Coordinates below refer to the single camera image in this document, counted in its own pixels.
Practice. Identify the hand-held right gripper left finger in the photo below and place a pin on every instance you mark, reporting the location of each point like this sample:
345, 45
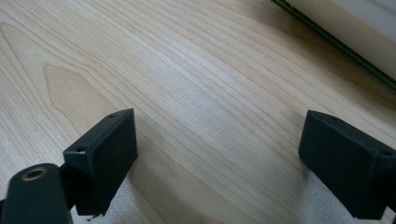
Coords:
102, 168

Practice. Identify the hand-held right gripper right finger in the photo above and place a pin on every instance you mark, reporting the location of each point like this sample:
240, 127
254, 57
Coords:
345, 168

